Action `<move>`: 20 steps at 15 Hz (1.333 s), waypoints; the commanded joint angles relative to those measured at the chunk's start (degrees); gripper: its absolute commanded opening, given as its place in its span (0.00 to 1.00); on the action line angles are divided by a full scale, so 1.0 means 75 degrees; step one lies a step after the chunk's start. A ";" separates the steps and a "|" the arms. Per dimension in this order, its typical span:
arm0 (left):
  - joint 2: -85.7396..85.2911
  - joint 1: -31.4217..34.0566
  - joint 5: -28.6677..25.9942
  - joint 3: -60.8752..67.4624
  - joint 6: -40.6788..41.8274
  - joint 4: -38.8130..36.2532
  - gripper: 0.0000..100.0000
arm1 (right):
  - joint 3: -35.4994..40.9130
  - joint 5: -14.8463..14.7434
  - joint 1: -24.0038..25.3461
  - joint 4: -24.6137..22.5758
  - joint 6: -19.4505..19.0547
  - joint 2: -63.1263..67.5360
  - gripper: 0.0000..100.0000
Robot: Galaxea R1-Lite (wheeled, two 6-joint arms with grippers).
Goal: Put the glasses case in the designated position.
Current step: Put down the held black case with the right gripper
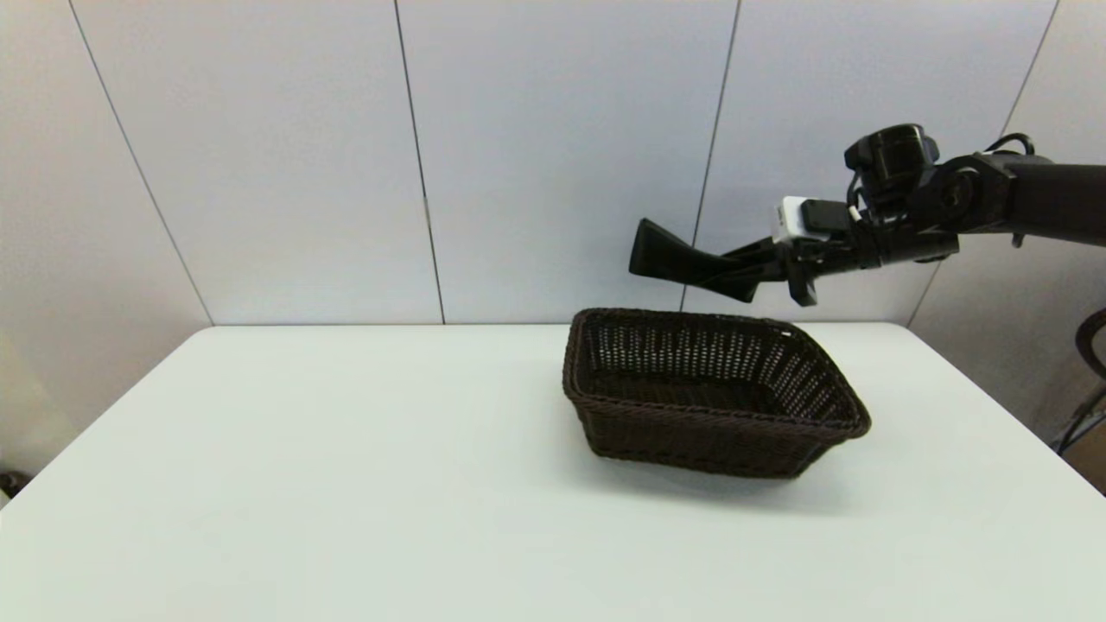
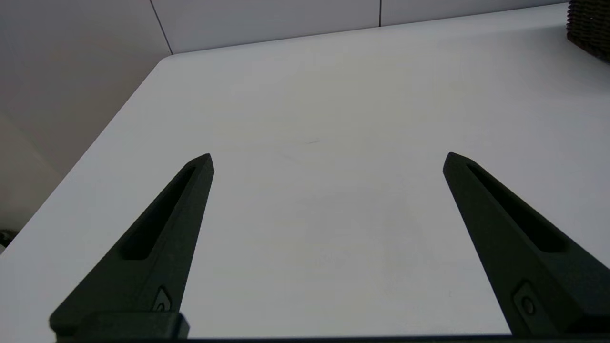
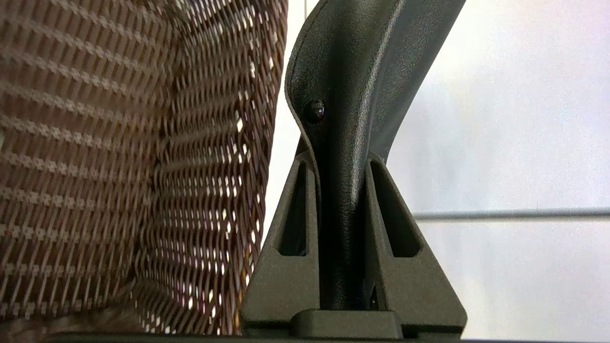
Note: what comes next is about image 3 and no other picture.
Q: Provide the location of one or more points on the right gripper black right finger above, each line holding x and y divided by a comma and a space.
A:
414, 286

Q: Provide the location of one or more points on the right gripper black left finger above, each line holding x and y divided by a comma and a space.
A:
286, 281

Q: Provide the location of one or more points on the black leather glasses case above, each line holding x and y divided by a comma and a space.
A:
352, 95

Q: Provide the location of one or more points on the dark brown wicker basket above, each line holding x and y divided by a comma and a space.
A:
119, 166

